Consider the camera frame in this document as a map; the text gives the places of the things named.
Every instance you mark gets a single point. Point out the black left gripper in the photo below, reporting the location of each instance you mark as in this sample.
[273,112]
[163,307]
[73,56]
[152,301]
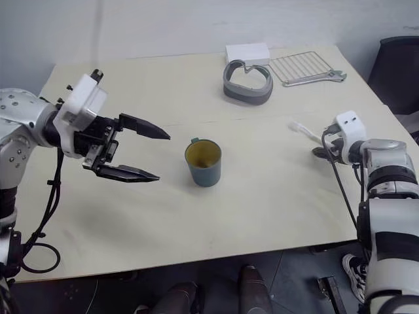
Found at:
[98,131]

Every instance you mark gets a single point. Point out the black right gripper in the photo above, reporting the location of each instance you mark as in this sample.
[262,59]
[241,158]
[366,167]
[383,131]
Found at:
[335,148]

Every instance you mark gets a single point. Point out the white toothbrush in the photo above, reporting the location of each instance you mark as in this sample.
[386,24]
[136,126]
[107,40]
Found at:
[302,130]

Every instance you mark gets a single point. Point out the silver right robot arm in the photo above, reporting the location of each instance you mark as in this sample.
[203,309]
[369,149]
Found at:
[389,183]

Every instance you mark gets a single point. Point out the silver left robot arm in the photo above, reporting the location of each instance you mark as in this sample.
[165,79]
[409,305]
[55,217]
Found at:
[19,111]

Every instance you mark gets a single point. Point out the teal mug with yellow inside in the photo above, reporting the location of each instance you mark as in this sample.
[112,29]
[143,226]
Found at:
[204,170]

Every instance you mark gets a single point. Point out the silver adjustable wrench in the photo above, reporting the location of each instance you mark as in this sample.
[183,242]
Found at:
[330,76]

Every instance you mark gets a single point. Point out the black chair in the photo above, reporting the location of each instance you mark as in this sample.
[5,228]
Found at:
[396,75]

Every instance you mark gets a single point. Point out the white cardboard box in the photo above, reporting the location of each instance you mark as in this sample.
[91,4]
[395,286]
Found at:
[247,53]

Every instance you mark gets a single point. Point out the black and white sneaker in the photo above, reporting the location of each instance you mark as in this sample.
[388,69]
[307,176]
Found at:
[355,274]

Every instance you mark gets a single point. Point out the black metal bar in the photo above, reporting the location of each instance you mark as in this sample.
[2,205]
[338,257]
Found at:
[332,296]

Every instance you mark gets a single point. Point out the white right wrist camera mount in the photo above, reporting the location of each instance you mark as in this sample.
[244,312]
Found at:
[352,126]

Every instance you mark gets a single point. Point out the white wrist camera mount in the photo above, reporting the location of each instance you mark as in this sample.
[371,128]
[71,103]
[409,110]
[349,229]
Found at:
[82,98]
[352,126]

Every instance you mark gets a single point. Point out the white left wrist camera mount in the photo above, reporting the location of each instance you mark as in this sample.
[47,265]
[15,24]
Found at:
[82,98]

